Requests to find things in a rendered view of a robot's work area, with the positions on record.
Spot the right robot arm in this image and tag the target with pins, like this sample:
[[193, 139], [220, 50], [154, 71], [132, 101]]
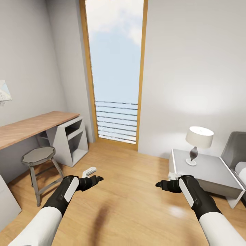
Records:
[[217, 229]]

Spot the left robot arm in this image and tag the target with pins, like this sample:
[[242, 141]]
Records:
[[42, 229]]

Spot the taboret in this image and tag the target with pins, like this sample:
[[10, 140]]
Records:
[[38, 156]]

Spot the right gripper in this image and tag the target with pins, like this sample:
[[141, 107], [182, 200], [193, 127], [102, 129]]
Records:
[[167, 186]]

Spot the fixed window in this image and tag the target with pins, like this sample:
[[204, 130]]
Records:
[[114, 34]]

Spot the nightstand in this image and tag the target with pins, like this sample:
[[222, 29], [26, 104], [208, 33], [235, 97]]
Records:
[[211, 172]]

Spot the table lamp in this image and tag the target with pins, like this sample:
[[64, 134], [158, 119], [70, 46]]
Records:
[[197, 140]]

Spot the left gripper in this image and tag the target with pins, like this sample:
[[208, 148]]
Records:
[[91, 181]]

